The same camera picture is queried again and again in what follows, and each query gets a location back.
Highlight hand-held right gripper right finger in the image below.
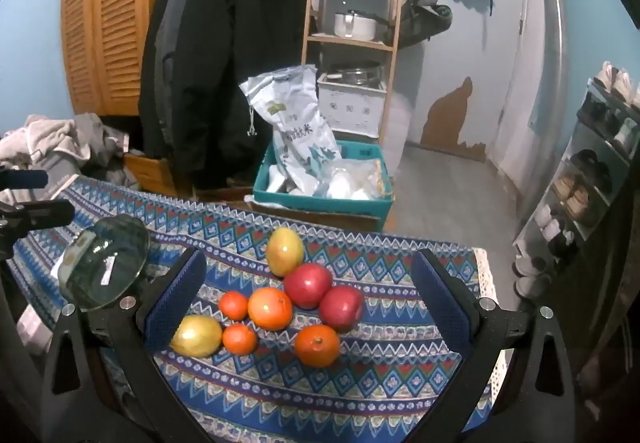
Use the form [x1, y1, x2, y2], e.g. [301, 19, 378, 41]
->
[410, 248, 581, 443]

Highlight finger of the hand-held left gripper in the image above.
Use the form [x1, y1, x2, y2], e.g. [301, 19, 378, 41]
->
[0, 200, 76, 234]
[0, 169, 50, 190]

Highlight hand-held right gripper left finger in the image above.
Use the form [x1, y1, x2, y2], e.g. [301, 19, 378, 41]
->
[40, 248, 216, 443]

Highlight yellow lemon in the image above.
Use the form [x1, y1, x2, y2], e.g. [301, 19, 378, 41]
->
[170, 315, 223, 358]

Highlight dark glass bowl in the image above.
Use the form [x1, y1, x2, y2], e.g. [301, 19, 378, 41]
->
[57, 215, 151, 311]

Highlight small tangerine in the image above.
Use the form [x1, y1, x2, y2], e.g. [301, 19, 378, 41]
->
[218, 291, 249, 322]
[222, 324, 259, 355]

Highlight red apple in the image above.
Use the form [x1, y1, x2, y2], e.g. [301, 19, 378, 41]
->
[284, 263, 334, 310]
[319, 286, 365, 334]

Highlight large orange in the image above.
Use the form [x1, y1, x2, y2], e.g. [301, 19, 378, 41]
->
[294, 324, 341, 368]
[248, 287, 294, 331]

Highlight pile of grey clothes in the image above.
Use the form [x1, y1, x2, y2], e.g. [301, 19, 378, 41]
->
[0, 113, 133, 184]

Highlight yellow-green lemon on table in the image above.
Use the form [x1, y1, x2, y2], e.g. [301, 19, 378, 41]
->
[266, 227, 305, 278]

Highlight blue patterned tablecloth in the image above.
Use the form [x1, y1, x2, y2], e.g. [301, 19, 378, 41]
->
[10, 175, 506, 443]

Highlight clear plastic bag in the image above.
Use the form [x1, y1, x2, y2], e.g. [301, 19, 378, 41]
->
[325, 160, 391, 201]

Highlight teal plastic crate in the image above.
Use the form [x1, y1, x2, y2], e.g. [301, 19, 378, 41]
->
[252, 140, 396, 221]

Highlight shoe rack with shoes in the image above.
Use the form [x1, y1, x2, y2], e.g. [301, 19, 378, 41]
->
[515, 62, 640, 299]

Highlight wooden louvered door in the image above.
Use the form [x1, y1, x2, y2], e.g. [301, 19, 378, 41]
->
[60, 0, 201, 116]

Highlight dark grey jacket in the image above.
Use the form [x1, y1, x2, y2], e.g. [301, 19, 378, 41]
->
[142, 0, 201, 158]

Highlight white rice bag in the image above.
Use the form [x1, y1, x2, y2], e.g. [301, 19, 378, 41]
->
[239, 64, 343, 196]

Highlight white plastic basket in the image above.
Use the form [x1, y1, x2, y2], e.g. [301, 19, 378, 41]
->
[317, 73, 388, 134]

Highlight grey shoe rack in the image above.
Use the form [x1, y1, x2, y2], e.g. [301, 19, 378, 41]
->
[512, 63, 640, 314]

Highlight white door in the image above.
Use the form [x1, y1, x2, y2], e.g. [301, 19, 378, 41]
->
[487, 0, 561, 188]

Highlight black coat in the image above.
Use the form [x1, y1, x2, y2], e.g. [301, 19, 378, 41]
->
[139, 0, 308, 191]

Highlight steel pot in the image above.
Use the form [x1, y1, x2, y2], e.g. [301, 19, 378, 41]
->
[325, 63, 383, 86]

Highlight wooden shelf rack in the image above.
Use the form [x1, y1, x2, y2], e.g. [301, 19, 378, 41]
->
[300, 0, 406, 144]

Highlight olive hanging bag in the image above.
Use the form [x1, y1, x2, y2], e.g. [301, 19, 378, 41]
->
[400, 0, 453, 48]

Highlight white cooking pot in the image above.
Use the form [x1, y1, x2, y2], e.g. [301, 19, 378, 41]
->
[334, 10, 378, 42]

